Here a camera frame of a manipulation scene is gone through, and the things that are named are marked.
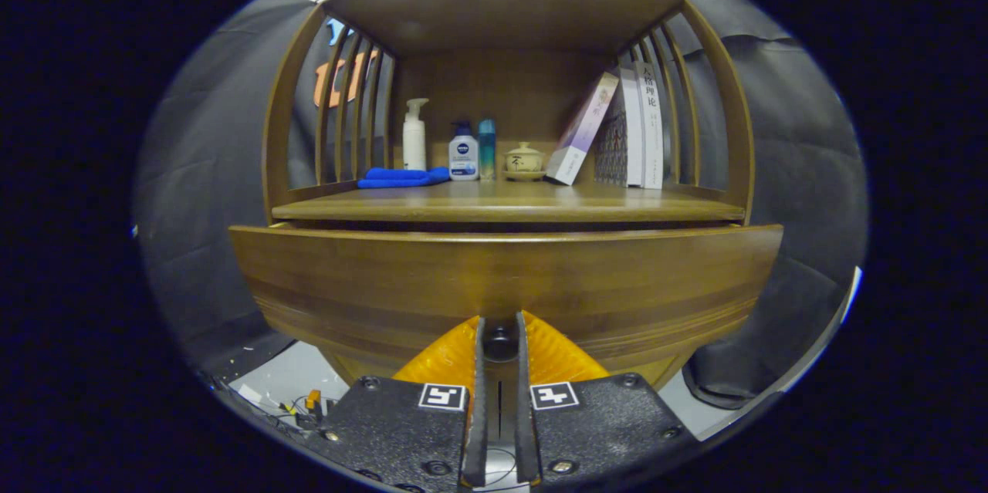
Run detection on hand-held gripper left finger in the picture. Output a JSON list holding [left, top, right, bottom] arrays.
[[305, 316, 489, 492]]

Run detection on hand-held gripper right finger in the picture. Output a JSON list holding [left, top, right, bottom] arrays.
[[516, 311, 699, 488]]

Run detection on wooden drawer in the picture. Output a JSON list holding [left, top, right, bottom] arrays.
[[229, 225, 784, 390]]

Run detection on wooden countertop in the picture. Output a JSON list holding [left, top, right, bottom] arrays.
[[272, 178, 746, 224]]

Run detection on wooden cabinet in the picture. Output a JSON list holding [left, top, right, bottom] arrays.
[[229, 0, 784, 390]]

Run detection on blue folded cloth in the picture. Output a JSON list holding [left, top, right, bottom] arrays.
[[357, 167, 451, 189]]

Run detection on beige lidded tea cup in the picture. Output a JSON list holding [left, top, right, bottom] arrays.
[[502, 141, 546, 182]]

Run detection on white lotion bottle blue cap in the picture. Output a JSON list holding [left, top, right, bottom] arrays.
[[448, 121, 480, 182]]

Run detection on teal slim bottle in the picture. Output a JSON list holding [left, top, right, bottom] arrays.
[[478, 119, 497, 182]]

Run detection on white pump bottle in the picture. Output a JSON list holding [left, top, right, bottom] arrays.
[[402, 98, 430, 171]]

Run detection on dark patterned book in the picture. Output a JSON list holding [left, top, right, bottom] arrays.
[[593, 103, 628, 187]]

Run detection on purple white book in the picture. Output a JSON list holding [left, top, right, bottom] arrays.
[[545, 73, 620, 186]]

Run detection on white book black characters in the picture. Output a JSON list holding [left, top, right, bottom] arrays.
[[634, 61, 665, 190]]

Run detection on plain white book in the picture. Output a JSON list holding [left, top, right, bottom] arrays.
[[617, 67, 645, 187]]

